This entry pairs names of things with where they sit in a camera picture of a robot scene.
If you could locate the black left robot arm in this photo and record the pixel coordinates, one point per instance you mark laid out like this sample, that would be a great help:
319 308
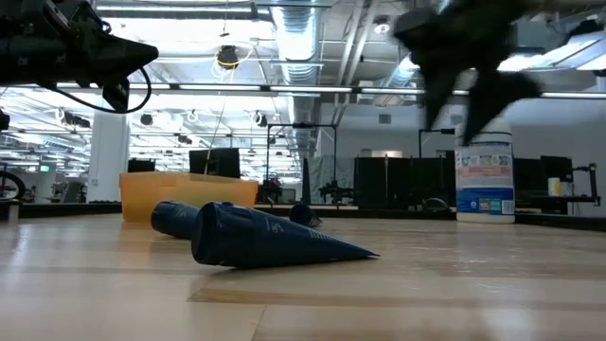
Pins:
14 47

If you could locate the long ceiling light strip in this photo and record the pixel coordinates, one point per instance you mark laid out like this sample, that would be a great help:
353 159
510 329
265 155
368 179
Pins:
218 87

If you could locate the black partition screen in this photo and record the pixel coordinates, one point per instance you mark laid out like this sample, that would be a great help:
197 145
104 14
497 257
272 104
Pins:
402 184

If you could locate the orange plastic bin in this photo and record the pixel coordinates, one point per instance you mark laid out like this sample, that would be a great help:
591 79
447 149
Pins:
156 194

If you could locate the black aluminium rig frame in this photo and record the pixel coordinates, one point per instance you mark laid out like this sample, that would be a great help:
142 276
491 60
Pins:
61 210

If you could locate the black desk monitor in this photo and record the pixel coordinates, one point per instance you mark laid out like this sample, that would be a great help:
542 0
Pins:
530 175

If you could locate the silver air duct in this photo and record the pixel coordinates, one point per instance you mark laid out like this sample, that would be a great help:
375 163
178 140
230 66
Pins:
297 71

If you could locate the white wipes canister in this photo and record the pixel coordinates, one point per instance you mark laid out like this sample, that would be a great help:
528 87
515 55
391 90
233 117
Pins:
485 189

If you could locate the white paper roll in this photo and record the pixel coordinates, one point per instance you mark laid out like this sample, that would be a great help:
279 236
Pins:
554 187

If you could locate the small black monitor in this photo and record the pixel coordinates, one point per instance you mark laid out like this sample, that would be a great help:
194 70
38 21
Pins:
141 166

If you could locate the white building pillar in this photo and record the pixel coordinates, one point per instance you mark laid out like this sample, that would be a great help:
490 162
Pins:
109 151

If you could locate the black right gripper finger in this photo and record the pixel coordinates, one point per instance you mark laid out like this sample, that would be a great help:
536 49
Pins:
497 92
440 92

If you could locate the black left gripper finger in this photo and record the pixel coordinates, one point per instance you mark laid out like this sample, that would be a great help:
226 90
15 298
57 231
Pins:
125 57
117 95

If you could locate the grey cover sheet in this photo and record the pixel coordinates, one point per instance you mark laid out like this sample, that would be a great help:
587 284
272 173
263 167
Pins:
326 173

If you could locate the black ceiling camera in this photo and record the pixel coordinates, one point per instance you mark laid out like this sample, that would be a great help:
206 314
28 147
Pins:
227 56

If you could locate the black tube stand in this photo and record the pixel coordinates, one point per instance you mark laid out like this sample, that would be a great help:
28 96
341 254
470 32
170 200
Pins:
301 125

